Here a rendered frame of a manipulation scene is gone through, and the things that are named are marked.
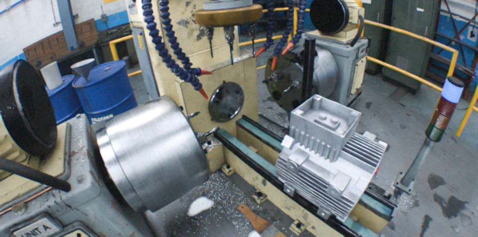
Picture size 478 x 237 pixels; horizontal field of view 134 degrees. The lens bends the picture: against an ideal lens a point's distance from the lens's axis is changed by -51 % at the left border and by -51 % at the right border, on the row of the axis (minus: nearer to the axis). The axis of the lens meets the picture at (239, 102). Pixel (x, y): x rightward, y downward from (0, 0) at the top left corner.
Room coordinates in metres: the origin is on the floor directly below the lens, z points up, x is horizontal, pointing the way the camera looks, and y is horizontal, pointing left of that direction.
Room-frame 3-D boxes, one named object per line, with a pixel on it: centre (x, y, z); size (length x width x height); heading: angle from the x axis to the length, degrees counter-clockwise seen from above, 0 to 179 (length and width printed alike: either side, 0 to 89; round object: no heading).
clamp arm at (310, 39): (0.50, -0.20, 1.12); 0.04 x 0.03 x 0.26; 37
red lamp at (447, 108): (0.28, -0.58, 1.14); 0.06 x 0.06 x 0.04
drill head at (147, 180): (0.31, 0.26, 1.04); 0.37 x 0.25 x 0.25; 127
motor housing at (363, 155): (0.28, -0.20, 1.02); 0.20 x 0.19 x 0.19; 39
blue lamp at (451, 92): (0.28, -0.58, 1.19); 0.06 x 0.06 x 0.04
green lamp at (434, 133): (0.28, -0.58, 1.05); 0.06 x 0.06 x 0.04
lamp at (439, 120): (0.28, -0.58, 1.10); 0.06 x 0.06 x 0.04
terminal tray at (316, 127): (0.31, -0.18, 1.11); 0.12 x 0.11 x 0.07; 39
